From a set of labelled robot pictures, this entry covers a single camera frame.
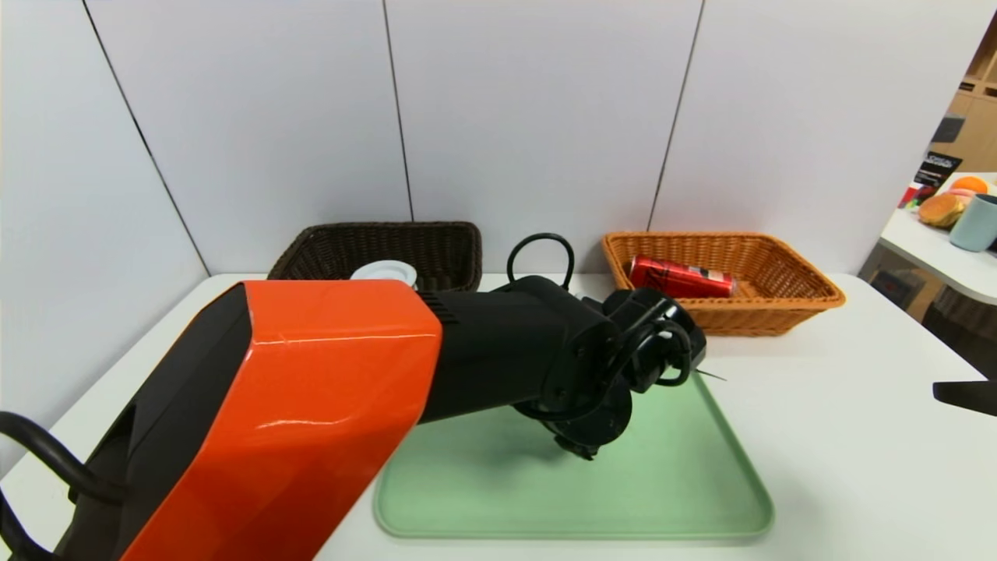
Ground white plastic sink strainer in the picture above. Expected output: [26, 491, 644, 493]
[350, 261, 419, 291]

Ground red soda can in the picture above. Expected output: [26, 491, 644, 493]
[628, 255, 737, 300]

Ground dark brown wicker basket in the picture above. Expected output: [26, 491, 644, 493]
[267, 222, 484, 295]

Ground orange wicker basket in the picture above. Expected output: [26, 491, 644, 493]
[601, 231, 847, 337]

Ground light green plastic tray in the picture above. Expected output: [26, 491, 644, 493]
[374, 372, 776, 540]

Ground white side table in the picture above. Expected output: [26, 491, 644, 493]
[879, 173, 997, 308]

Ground brown bread bun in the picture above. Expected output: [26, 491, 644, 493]
[918, 193, 967, 230]

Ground black printed box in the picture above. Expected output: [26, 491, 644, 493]
[913, 152, 964, 192]

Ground teal cup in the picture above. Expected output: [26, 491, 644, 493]
[948, 195, 997, 254]

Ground wooden shelf unit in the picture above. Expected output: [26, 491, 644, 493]
[931, 16, 997, 176]

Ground black left camera cable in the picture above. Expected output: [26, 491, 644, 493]
[506, 232, 576, 292]

